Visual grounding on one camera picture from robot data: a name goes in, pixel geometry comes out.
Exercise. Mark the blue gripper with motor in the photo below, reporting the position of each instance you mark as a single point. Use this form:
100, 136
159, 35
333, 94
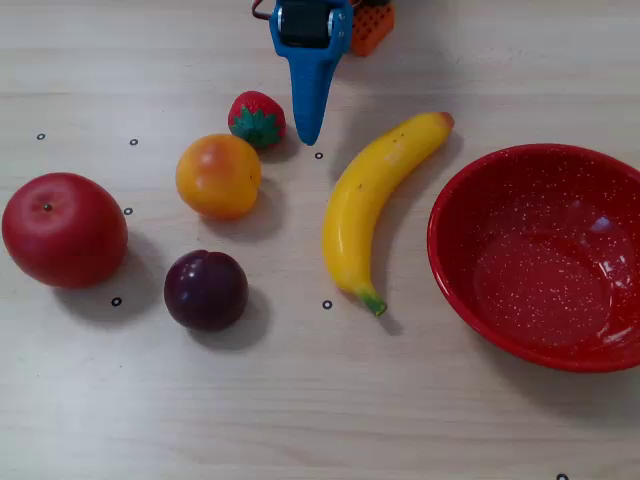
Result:
309, 62

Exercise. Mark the dark purple plum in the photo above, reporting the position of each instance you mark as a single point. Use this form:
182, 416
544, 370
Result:
206, 291

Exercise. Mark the red speckled bowl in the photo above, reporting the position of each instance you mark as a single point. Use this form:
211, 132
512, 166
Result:
500, 200

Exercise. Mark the red toy strawberry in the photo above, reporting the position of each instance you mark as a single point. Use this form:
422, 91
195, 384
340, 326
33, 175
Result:
255, 117

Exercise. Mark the orange perforated block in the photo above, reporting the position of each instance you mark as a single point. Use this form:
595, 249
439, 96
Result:
372, 30

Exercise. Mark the yellow toy banana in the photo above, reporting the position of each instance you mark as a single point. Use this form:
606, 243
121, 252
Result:
350, 210

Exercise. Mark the orange toy peach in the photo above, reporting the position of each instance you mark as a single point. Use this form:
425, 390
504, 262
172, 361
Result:
218, 176

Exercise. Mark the red toy apple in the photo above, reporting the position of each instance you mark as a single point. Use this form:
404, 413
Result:
65, 231

